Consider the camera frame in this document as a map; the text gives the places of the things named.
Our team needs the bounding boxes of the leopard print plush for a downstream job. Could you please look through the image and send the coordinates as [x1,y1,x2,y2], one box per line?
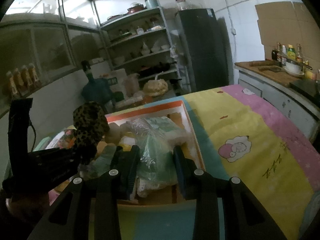
[72,101,110,165]

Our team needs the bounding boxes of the green plastic bagged cloth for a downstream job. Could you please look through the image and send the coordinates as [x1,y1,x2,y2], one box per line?
[125,116,188,198]

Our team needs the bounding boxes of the pale green towel pack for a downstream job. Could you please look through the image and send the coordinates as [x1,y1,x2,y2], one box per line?
[78,145,117,180]

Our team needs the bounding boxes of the green tissue box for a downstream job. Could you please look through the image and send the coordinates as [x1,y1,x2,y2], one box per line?
[33,137,52,152]

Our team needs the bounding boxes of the floral tissue pack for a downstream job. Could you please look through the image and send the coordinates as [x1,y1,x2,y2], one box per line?
[46,129,75,150]

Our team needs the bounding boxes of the orange rimmed cardboard tray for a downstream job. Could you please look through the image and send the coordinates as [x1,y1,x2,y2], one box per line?
[78,100,205,206]

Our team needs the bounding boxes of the orange drink bottles row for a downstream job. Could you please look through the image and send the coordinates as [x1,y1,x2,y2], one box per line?
[5,63,42,99]

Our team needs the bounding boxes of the metal shelf rack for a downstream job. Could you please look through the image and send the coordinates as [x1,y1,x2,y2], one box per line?
[100,6,190,95]

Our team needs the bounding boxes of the kitchen counter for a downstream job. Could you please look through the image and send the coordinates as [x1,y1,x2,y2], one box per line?
[234,62,319,142]

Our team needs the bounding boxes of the white bowl on counter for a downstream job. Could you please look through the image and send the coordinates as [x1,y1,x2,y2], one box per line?
[283,62,304,77]

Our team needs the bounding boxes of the dark refrigerator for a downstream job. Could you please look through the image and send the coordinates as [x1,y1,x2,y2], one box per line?
[175,8,229,92]

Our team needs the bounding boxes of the teal pot on shelf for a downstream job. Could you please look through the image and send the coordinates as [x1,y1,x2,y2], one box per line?
[145,0,159,9]

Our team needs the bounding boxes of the yellow green bottle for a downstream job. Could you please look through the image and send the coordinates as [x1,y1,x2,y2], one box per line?
[287,44,296,60]

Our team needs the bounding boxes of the glass jar on fridge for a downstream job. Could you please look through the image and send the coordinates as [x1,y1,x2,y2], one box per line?
[175,0,189,11]

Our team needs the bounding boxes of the cardboard on wall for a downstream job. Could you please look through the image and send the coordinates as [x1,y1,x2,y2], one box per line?
[255,2,320,68]

